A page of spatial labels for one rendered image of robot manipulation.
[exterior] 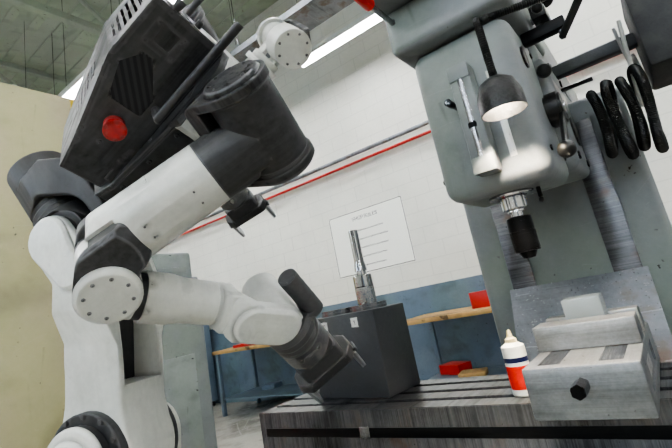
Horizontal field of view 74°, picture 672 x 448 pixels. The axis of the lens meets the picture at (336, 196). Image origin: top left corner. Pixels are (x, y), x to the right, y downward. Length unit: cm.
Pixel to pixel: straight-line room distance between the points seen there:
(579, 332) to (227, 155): 61
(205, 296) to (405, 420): 47
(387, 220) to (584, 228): 472
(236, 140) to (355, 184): 564
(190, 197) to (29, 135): 170
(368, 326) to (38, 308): 139
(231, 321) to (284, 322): 8
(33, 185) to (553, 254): 117
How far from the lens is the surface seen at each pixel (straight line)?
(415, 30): 96
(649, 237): 127
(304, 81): 715
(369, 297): 109
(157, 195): 59
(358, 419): 101
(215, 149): 58
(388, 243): 587
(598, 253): 128
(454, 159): 88
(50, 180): 93
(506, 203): 91
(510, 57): 90
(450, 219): 551
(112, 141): 73
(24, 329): 205
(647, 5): 120
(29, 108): 230
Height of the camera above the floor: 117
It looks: 14 degrees up
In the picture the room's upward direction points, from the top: 11 degrees counter-clockwise
